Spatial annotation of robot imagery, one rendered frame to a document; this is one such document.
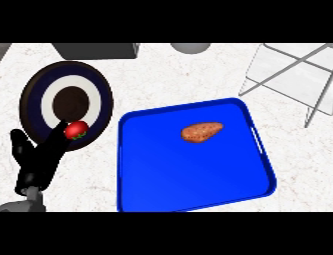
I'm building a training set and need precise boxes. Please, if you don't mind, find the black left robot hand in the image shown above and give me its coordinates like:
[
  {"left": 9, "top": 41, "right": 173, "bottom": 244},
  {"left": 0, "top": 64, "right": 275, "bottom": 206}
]
[{"left": 9, "top": 119, "right": 71, "bottom": 196}]

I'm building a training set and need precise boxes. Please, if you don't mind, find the blue tray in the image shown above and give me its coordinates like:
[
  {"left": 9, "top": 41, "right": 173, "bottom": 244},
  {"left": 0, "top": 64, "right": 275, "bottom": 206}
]
[{"left": 115, "top": 97, "right": 278, "bottom": 213}]

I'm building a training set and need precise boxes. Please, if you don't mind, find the red strawberry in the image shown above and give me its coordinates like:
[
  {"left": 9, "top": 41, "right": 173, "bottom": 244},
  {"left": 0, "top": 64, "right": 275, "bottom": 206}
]
[{"left": 64, "top": 120, "right": 90, "bottom": 141}]

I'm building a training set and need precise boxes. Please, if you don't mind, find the round dark plate with rings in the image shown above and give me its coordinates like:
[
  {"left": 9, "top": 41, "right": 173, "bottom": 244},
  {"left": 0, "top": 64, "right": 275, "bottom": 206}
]
[{"left": 18, "top": 60, "right": 115, "bottom": 153}]

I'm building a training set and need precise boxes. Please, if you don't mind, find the dark grey box appliance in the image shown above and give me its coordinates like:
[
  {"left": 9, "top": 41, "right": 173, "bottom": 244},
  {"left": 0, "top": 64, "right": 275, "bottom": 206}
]
[{"left": 50, "top": 42, "right": 142, "bottom": 61}]

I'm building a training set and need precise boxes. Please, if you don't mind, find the grey round object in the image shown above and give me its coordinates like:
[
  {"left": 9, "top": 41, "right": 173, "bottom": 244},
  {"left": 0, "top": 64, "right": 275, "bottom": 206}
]
[{"left": 169, "top": 42, "right": 211, "bottom": 55}]

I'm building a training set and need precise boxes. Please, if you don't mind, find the white tiered wire shelf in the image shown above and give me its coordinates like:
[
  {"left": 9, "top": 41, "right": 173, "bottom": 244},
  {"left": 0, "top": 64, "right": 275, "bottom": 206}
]
[{"left": 237, "top": 42, "right": 333, "bottom": 128}]

